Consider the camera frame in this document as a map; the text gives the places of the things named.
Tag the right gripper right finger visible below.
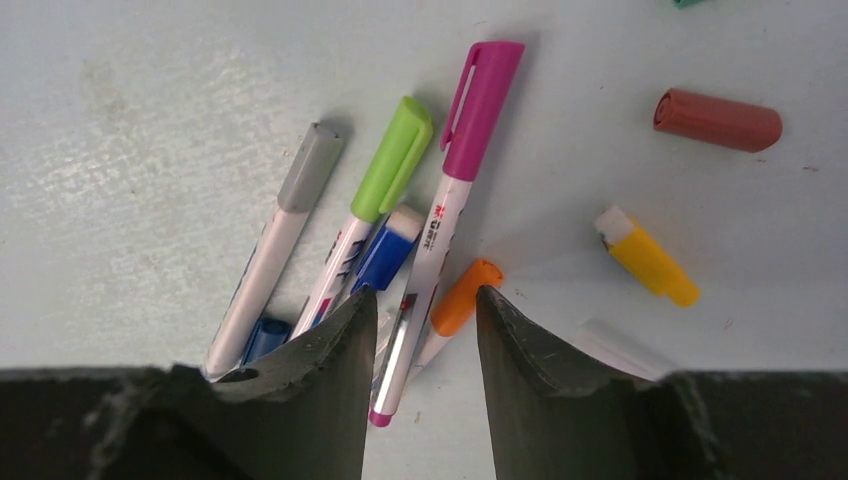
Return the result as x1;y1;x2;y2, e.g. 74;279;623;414
476;286;847;479

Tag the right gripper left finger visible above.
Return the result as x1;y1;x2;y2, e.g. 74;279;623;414
1;289;378;479

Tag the clear gel pen cap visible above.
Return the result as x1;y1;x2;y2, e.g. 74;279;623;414
571;319;677;381

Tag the orange capped marker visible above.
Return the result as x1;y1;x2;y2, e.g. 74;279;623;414
405;258;505;384

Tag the grey capped marker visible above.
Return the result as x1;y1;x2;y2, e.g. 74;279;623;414
202;122;344;380

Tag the yellow marker cap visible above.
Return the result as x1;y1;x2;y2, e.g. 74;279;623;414
594;205;700;308

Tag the lime green capped marker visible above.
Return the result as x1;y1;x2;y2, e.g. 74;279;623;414
290;96;433;339

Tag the brown marker cap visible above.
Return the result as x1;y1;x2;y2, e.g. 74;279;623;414
653;88;783;153

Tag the magenta capped marker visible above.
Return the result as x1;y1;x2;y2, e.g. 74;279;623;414
368;40;526;428

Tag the green marker cap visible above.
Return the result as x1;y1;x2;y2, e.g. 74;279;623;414
673;0;703;9

